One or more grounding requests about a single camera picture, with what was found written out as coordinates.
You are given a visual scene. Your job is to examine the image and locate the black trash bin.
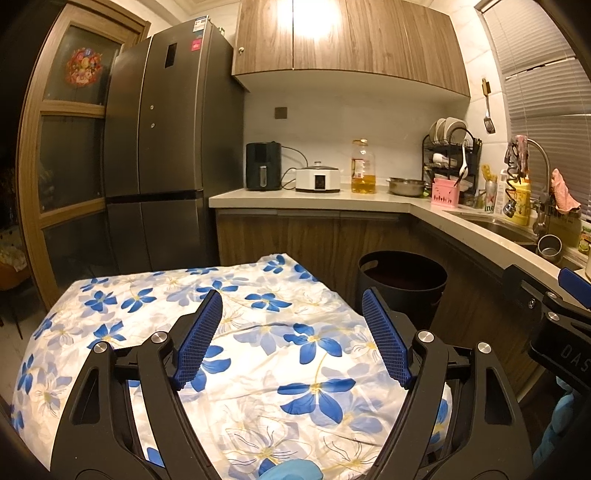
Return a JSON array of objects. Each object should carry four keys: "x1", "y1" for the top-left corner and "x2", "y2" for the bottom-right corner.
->
[{"x1": 353, "y1": 250, "x2": 448, "y2": 330}]

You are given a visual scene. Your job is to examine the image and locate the kitchen faucet with coil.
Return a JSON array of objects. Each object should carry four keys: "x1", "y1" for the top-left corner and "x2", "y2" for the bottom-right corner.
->
[{"x1": 502, "y1": 135, "x2": 551, "y2": 238}]

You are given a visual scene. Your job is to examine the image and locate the right hand blue glove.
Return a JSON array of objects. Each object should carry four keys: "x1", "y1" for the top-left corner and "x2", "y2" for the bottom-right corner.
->
[{"x1": 533, "y1": 377, "x2": 578, "y2": 468}]

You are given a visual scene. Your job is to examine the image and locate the left hand blue glove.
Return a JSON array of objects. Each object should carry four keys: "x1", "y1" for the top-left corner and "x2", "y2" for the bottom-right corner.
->
[{"x1": 259, "y1": 459, "x2": 324, "y2": 480}]

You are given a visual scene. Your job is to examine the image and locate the steel cup by sink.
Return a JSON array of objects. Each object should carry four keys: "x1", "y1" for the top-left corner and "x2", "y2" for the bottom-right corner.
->
[{"x1": 536, "y1": 234, "x2": 563, "y2": 265}]

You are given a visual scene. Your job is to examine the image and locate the stainless steel sink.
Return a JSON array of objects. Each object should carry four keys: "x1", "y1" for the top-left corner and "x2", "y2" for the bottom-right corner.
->
[{"x1": 452, "y1": 212, "x2": 537, "y2": 245}]

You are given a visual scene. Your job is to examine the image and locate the yellow detergent bottle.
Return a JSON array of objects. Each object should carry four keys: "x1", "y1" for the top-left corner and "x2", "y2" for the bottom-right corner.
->
[{"x1": 509, "y1": 178, "x2": 531, "y2": 226}]

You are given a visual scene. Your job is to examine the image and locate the pink utensil holder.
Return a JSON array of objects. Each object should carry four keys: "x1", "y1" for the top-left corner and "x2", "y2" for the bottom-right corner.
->
[{"x1": 432, "y1": 178, "x2": 460, "y2": 208}]

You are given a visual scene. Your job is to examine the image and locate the black dish rack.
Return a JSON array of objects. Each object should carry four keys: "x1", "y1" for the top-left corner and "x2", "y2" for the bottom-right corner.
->
[{"x1": 421, "y1": 117, "x2": 483, "y2": 204}]

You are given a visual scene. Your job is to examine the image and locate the stainless steel bowl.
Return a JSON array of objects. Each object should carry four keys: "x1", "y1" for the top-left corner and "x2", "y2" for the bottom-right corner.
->
[{"x1": 388, "y1": 177, "x2": 426, "y2": 198}]

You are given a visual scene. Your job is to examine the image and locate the orange chair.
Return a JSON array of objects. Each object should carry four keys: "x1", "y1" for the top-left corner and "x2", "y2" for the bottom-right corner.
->
[{"x1": 1, "y1": 225, "x2": 31, "y2": 338}]

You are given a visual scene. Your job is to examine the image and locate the blue floral tablecloth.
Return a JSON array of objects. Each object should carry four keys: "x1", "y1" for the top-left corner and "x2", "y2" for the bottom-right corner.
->
[{"x1": 10, "y1": 254, "x2": 407, "y2": 479}]

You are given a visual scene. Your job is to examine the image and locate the window blinds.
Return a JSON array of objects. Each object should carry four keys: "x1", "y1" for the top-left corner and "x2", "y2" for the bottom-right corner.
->
[{"x1": 482, "y1": 1, "x2": 590, "y2": 215}]

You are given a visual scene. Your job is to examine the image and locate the cooking oil bottle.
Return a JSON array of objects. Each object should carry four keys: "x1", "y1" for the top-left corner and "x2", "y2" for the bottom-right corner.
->
[{"x1": 351, "y1": 138, "x2": 377, "y2": 194}]

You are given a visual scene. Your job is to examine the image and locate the hanging spatula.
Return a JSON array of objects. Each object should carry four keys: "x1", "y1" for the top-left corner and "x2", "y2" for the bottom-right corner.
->
[{"x1": 481, "y1": 78, "x2": 496, "y2": 134}]

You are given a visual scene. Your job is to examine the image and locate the white rice cooker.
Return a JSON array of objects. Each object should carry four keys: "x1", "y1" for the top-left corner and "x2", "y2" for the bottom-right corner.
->
[{"x1": 295, "y1": 162, "x2": 341, "y2": 193}]

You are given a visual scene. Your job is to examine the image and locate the wooden glass sliding door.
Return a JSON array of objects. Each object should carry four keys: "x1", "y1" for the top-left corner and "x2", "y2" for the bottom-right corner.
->
[{"x1": 16, "y1": 1, "x2": 149, "y2": 308}]

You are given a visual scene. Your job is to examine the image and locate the wooden upper cabinet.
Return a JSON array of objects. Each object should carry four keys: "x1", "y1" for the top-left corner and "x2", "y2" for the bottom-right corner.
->
[{"x1": 232, "y1": 1, "x2": 470, "y2": 97}]

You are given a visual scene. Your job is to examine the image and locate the black air fryer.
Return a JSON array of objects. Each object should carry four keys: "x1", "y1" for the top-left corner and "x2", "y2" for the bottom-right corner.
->
[{"x1": 245, "y1": 141, "x2": 281, "y2": 191}]

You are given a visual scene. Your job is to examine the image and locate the dark steel refrigerator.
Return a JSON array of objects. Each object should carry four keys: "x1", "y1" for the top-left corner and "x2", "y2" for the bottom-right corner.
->
[{"x1": 103, "y1": 16, "x2": 245, "y2": 274}]

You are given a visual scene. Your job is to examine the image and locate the wall power outlet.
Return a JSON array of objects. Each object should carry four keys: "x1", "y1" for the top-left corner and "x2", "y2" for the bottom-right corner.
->
[{"x1": 274, "y1": 107, "x2": 287, "y2": 119}]

